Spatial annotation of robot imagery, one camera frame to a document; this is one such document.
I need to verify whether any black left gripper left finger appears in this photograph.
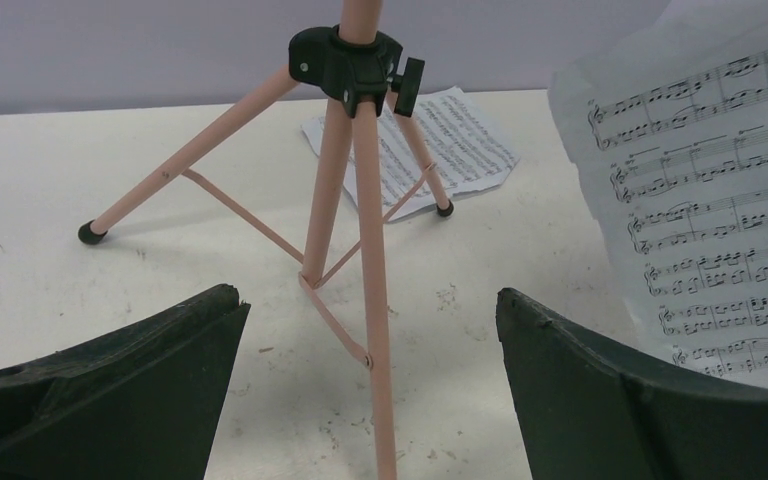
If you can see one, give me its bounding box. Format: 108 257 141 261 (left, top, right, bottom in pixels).
0 284 250 479

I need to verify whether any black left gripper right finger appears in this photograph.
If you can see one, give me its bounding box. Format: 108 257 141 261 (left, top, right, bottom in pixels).
495 287 768 479

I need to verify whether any white sheet music paper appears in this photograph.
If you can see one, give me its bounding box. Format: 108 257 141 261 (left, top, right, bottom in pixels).
548 1 768 388
301 86 521 223

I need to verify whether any pink perforated music stand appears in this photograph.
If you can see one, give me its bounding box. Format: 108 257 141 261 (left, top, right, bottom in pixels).
78 1 454 479

